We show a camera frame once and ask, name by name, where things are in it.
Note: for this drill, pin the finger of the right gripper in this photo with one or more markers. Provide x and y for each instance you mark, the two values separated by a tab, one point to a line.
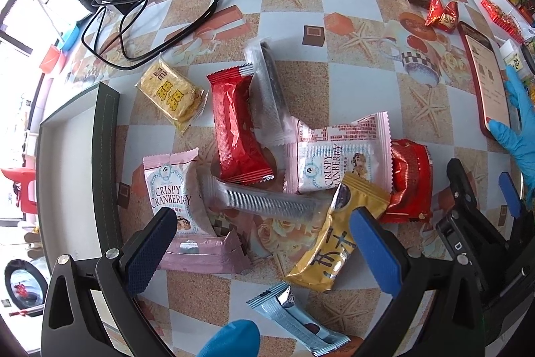
511	195
461	188

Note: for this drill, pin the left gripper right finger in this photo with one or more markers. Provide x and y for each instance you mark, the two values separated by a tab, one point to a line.
398	274

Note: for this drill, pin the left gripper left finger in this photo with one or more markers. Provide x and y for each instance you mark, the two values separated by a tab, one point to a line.
122	274

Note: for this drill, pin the gold snack packet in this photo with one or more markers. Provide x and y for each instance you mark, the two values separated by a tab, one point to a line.
318	268

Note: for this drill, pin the clear dark biscuit packet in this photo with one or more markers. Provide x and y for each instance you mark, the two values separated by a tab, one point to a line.
269	109
278	205

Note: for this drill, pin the yellow rice cracker packet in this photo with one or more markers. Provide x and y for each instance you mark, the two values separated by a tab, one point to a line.
180	100

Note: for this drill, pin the left blue gloved hand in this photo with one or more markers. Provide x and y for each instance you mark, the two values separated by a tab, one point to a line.
239	338

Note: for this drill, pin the red crinkled snack packet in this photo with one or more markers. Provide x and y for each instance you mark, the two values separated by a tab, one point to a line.
411	199

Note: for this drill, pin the pink plain snack packet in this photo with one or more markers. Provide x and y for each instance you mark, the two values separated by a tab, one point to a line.
206	255

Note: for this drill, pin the pink cranberry packet left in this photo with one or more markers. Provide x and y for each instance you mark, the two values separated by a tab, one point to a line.
172	181

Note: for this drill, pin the pink cranberry packet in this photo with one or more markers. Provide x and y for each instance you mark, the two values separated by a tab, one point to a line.
318	158
172	181

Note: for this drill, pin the dark green white tray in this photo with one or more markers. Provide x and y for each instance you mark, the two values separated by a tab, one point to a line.
75	177

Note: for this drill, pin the small white box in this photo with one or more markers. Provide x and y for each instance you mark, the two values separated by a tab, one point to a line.
511	54

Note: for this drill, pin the light blue snack packet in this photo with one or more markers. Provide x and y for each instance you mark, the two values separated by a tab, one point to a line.
280	305

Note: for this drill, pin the red plastic stool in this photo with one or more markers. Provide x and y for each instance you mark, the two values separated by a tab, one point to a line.
24	179

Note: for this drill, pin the pink cranberry packet right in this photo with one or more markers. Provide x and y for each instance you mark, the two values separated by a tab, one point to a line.
318	158

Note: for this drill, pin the long red snack packet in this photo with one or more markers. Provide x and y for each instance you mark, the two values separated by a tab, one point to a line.
241	159

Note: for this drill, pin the red foil candy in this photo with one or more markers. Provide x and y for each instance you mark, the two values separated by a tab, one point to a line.
444	17

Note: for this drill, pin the clear dark biscuit packet upright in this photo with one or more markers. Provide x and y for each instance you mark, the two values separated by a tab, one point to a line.
269	109

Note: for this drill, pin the brown chocolate bar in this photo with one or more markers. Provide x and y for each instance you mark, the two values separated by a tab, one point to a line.
425	4

